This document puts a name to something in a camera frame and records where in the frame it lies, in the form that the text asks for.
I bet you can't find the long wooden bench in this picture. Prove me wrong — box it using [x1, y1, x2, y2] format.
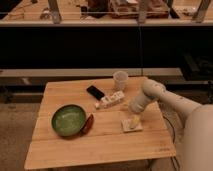
[0, 68, 182, 86]

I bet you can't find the background workbench shelf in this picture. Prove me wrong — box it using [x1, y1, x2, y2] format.
[0, 0, 213, 26]

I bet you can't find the wooden table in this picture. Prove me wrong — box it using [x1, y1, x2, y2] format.
[25, 78, 176, 170]

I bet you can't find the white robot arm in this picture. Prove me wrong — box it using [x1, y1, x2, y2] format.
[129, 79, 213, 171]

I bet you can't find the white sponge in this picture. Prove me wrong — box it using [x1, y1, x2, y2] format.
[121, 119, 142, 133]

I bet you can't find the black cable on floor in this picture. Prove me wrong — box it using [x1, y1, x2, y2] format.
[163, 113, 183, 171]

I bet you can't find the translucent plastic cup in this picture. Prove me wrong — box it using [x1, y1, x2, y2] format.
[113, 71, 129, 91]

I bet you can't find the green ceramic bowl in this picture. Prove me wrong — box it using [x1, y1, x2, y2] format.
[51, 104, 87, 137]

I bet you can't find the black phone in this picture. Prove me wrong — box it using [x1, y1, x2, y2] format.
[87, 86, 105, 100]

